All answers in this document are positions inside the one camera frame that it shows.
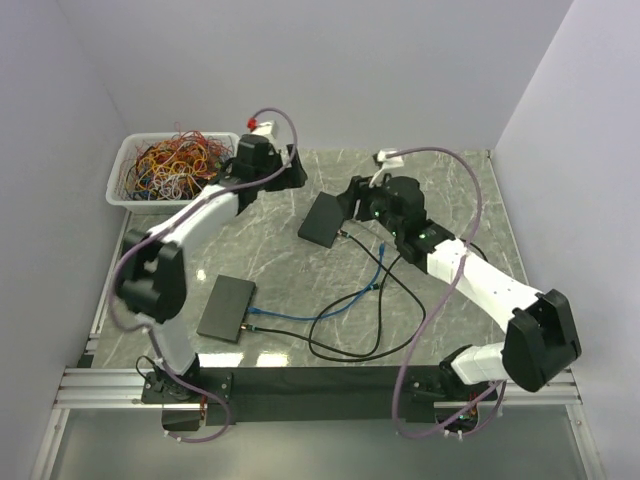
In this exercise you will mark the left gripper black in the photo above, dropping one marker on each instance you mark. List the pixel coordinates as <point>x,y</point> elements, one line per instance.
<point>290,177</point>

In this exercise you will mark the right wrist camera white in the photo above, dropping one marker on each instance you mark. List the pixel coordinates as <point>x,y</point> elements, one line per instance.
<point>385,160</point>

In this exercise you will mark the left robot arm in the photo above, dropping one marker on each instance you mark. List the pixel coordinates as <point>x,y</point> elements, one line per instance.
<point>150,277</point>

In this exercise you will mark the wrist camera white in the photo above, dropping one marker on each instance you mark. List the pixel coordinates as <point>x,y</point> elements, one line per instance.
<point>266,129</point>
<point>385,160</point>

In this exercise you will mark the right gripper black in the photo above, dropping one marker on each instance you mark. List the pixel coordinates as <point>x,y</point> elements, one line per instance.
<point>359,190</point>

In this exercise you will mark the black ethernet cable long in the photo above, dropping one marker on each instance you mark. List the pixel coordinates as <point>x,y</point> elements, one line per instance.
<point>327,352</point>

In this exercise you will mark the black network switch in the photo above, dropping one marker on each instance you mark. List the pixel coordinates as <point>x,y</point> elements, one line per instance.
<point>226,309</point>
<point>323,221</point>

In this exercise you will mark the white plastic basket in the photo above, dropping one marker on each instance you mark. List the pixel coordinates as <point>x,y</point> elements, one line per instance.
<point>160,173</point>

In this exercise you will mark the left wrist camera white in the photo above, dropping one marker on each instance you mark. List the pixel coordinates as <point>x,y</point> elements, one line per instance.
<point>266,129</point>

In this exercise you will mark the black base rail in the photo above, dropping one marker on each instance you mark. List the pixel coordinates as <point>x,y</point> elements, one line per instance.
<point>271,394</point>

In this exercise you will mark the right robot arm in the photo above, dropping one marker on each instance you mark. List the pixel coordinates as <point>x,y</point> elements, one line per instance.
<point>541,337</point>

